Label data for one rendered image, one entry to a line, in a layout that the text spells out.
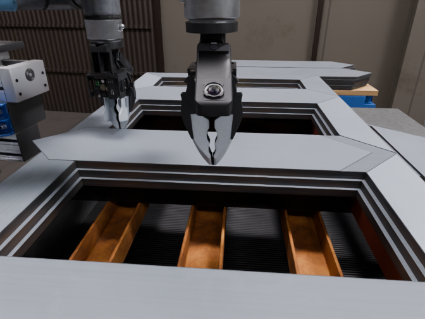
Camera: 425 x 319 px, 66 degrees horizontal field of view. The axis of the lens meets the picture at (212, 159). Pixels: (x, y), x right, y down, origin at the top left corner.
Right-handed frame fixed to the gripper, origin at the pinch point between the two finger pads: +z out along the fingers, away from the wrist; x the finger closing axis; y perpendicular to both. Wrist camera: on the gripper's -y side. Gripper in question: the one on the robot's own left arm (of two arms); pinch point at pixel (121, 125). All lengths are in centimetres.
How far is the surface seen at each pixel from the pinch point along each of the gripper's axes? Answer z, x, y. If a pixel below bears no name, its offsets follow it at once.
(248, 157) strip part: 0.6, 31.5, 14.7
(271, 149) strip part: 0.6, 36.3, 10.5
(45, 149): 0.6, -11.7, 14.4
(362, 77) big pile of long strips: 3, 83, -76
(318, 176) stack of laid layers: 1.9, 44.6, 19.1
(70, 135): 0.6, -10.1, 6.3
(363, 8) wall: -20, 133, -242
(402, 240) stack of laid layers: 2, 53, 36
